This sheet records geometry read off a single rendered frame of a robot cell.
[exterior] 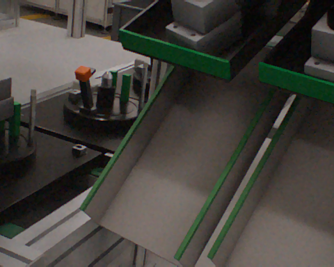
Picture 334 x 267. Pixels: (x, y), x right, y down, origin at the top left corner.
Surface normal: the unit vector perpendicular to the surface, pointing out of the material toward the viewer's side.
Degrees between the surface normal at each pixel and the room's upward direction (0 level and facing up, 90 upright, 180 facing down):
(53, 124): 0
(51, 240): 0
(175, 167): 45
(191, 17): 115
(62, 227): 0
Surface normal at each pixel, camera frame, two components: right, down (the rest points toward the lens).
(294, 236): -0.32, -0.50
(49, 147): 0.13, -0.92
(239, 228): 0.80, 0.31
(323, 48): -0.58, 0.59
